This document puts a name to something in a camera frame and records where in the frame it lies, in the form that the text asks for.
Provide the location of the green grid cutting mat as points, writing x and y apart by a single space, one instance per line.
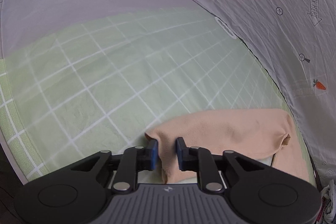
102 84

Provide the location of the beige long sleeve shirt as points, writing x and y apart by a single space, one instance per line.
255 133

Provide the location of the folded grey sweatshirt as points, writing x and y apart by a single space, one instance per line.
328 200

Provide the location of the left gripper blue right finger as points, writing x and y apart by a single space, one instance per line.
203 163

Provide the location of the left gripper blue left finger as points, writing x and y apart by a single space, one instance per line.
130 163

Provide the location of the grey printed backdrop sheet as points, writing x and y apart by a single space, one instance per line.
295 42

